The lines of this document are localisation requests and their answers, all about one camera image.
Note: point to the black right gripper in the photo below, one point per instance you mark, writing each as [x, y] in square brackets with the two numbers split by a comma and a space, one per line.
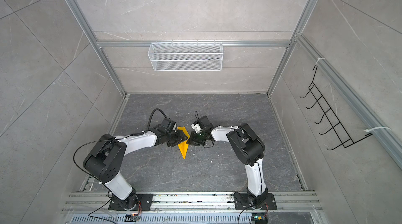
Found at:
[193, 140]

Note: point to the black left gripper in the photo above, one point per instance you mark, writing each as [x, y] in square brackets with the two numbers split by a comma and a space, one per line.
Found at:
[181, 137]

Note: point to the yellow square paper sheet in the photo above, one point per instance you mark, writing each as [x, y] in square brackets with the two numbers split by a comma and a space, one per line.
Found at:
[183, 146]

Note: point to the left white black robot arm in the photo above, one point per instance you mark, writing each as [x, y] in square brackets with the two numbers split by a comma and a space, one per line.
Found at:
[106, 157]

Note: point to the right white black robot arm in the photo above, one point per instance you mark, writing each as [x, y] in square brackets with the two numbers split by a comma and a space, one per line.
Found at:
[248, 148]

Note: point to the left green circuit board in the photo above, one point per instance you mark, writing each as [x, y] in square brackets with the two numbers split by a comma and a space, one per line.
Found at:
[132, 217]

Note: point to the green circuit board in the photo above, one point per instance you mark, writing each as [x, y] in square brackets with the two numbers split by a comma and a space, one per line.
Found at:
[132, 217]
[259, 219]

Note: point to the right green circuit board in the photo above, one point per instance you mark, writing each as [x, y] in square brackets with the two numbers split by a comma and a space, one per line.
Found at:
[259, 219]

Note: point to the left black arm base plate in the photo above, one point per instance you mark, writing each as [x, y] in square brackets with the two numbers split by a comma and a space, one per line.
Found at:
[132, 203]

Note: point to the white wire mesh basket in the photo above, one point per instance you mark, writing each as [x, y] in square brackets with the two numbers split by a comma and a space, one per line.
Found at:
[186, 56]

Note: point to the aluminium front rail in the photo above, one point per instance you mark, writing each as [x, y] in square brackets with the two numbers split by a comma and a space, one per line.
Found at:
[192, 202]

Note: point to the black wire hook rack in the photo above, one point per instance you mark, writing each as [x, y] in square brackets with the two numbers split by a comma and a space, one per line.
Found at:
[329, 114]

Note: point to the aluminium corner frame post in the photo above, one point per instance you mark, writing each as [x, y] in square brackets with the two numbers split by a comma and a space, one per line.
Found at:
[86, 28]

